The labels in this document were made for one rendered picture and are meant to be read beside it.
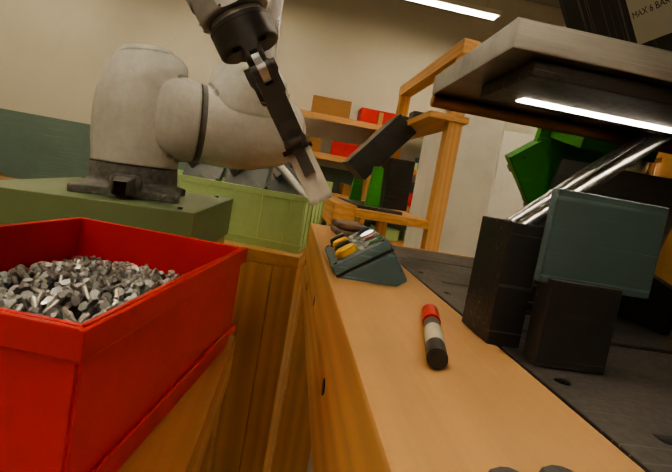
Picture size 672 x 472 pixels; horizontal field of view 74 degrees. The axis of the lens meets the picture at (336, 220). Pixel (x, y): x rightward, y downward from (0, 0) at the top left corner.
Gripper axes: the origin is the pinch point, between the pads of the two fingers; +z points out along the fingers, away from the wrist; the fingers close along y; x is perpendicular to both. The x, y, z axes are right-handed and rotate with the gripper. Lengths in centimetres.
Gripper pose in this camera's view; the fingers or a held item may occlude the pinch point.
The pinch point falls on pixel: (310, 175)
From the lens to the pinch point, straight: 56.4
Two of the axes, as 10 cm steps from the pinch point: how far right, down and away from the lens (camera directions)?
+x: 9.0, -4.3, 0.4
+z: 4.2, 9.0, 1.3
